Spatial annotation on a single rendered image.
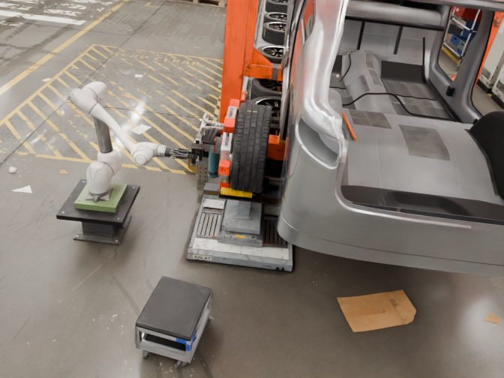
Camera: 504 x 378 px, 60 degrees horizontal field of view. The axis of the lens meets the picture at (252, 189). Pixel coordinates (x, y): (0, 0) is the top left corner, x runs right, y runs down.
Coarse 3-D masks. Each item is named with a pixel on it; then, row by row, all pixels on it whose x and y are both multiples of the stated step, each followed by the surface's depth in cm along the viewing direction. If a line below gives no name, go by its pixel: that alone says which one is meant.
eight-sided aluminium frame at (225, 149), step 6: (228, 108) 318; (234, 108) 319; (228, 114) 309; (234, 114) 310; (234, 138) 350; (222, 144) 300; (228, 144) 300; (222, 150) 299; (228, 150) 299; (222, 156) 302; (228, 156) 301; (222, 180) 324; (228, 180) 327
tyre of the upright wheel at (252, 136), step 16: (240, 112) 302; (256, 112) 304; (240, 128) 296; (256, 128) 297; (240, 144) 294; (256, 144) 295; (240, 160) 298; (256, 160) 296; (240, 176) 304; (256, 176) 303; (256, 192) 322
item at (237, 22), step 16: (240, 0) 309; (240, 16) 315; (240, 32) 322; (224, 48) 329; (240, 48) 328; (224, 64) 336; (240, 64) 335; (224, 80) 343; (240, 80) 343; (224, 96) 351; (240, 96) 350; (224, 112) 359
